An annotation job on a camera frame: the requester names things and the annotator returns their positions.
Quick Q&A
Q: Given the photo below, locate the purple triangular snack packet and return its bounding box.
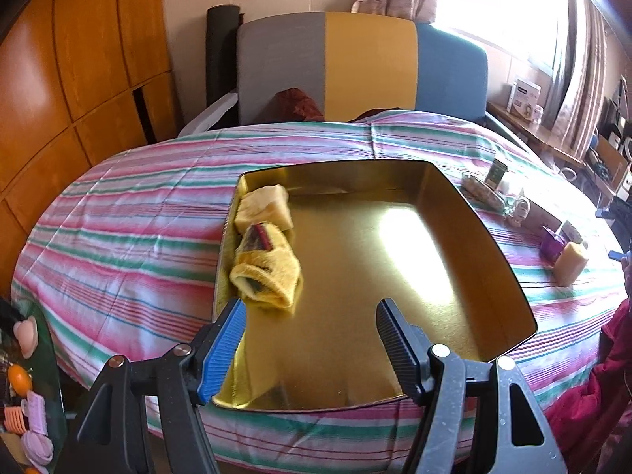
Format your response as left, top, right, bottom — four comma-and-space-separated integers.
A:
540, 226, 568, 265

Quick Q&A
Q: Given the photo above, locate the green cracker packet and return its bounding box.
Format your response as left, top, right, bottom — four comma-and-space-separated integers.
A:
462, 173, 506, 213

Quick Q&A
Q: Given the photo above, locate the yellow towel with red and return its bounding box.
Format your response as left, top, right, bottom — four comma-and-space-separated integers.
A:
229, 222, 302, 314

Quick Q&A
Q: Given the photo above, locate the white cardboard box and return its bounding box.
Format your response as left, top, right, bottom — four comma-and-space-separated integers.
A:
521, 198, 584, 244

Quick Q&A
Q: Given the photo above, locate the green medicine box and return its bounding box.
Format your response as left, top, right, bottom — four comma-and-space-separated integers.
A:
484, 158, 508, 190

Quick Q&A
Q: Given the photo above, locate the striped bed sheet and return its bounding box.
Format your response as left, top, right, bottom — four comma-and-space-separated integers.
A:
8, 109, 629, 474

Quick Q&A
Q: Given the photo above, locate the gold tin box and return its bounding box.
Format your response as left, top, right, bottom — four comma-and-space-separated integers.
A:
214, 160, 538, 412

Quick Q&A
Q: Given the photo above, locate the wooden side shelf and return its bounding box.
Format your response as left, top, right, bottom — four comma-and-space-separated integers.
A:
486, 102, 585, 168

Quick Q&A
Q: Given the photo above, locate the white box on shelf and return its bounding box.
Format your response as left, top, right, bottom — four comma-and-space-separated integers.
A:
507, 79, 541, 122

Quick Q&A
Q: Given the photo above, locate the dark red pillow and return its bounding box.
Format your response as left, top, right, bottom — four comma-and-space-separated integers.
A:
270, 88, 325, 122

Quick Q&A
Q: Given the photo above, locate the orange wooden wardrobe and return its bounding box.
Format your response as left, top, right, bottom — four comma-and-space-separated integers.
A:
1, 0, 182, 293

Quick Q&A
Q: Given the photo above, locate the tricolour headboard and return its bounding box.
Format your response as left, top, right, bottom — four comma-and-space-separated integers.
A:
237, 12, 489, 124

